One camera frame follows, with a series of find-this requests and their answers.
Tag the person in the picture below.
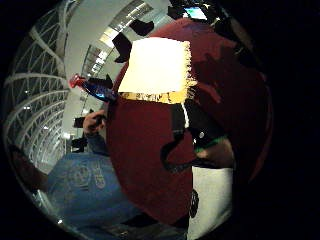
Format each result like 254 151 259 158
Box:
9 143 188 240

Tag red-capped bottle with blue label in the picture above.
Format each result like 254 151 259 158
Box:
68 73 118 103

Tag white packet with gold edge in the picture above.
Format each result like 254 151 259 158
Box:
117 36 198 105

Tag lit monitor screen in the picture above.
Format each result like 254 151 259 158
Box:
184 6 209 21

